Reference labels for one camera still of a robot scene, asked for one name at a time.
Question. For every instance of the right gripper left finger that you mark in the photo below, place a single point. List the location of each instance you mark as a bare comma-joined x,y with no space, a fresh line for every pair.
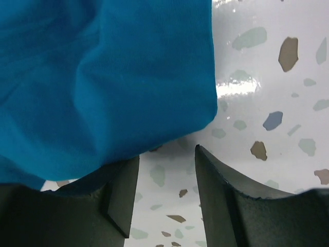
95,210

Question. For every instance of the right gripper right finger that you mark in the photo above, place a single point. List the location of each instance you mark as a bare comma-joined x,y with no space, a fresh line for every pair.
239,211

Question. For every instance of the blue t-shirt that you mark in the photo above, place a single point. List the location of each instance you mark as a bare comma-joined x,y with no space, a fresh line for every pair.
89,83

